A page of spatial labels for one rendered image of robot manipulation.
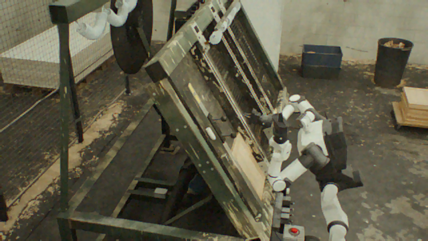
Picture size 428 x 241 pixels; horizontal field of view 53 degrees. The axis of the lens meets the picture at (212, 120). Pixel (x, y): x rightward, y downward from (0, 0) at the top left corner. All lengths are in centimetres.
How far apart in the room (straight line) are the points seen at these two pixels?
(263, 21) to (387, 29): 242
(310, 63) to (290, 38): 113
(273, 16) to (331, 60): 122
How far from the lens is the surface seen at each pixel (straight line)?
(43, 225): 426
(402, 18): 793
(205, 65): 276
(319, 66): 697
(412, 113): 577
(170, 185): 417
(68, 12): 228
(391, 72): 700
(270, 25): 645
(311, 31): 789
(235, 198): 246
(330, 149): 274
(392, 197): 468
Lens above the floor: 273
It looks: 29 degrees down
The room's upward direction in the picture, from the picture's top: 1 degrees clockwise
